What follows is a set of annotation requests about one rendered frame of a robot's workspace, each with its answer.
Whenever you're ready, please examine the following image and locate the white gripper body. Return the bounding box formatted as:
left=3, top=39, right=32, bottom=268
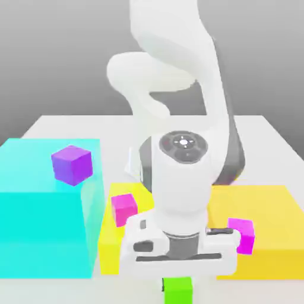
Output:
left=119, top=233, right=241, bottom=279

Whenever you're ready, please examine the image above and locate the small green cube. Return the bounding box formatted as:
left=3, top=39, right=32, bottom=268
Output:
left=161, top=276, right=194, bottom=304

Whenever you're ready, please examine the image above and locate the small magenta cube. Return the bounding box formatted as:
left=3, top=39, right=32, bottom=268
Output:
left=227, top=217, right=256, bottom=255

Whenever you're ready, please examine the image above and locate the small pink cube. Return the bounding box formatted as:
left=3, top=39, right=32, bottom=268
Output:
left=110, top=193, right=139, bottom=228

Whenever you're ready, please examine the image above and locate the small purple cube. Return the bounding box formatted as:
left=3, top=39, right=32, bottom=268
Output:
left=50, top=145, right=94, bottom=186

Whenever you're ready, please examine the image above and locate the large yellow box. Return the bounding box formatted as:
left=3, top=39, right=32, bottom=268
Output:
left=97, top=182, right=156, bottom=276

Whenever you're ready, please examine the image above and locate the large orange box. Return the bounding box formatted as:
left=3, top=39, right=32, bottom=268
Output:
left=206, top=185, right=304, bottom=281

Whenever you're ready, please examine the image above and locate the large cyan box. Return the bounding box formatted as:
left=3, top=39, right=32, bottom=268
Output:
left=0, top=138, right=106, bottom=279

